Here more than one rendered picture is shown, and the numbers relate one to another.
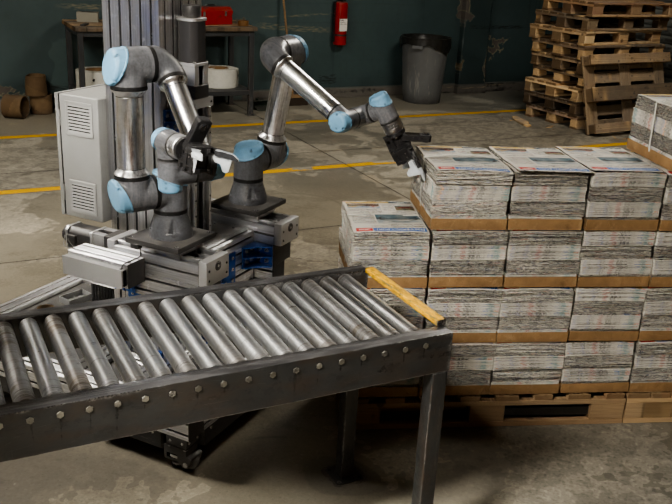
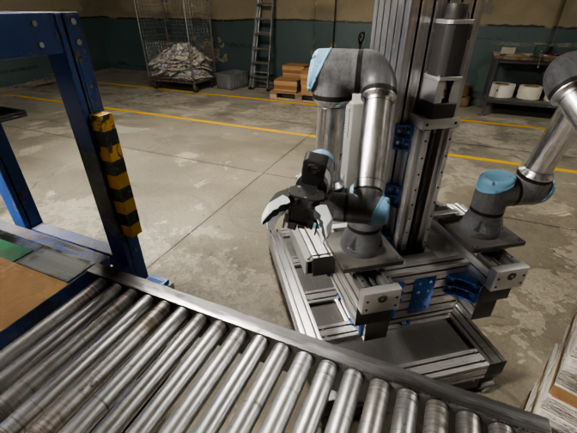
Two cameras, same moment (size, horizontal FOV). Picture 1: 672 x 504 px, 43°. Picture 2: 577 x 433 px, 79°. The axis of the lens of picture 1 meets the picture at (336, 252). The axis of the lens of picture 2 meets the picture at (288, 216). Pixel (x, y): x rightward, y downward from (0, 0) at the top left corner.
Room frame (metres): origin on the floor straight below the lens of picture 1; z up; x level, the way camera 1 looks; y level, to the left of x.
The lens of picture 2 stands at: (1.96, -0.06, 1.57)
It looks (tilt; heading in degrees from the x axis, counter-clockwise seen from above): 31 degrees down; 51
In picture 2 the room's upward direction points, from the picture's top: straight up
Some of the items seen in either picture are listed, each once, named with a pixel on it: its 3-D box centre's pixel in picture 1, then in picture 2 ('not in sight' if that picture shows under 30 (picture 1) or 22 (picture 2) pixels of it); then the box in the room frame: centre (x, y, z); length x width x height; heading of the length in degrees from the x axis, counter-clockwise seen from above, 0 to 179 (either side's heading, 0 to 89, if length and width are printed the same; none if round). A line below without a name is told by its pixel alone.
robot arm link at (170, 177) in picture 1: (175, 173); (323, 205); (2.54, 0.50, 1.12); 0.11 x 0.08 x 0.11; 128
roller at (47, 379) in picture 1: (40, 361); (89, 356); (1.93, 0.73, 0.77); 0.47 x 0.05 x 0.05; 27
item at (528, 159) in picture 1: (538, 158); not in sight; (3.19, -0.75, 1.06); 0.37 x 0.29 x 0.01; 8
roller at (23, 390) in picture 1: (13, 365); (72, 348); (1.90, 0.79, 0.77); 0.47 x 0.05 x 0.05; 27
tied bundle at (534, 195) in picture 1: (531, 187); not in sight; (3.21, -0.74, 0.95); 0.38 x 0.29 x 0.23; 8
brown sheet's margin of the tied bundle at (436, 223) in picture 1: (463, 217); not in sight; (3.06, -0.47, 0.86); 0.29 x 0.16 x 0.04; 98
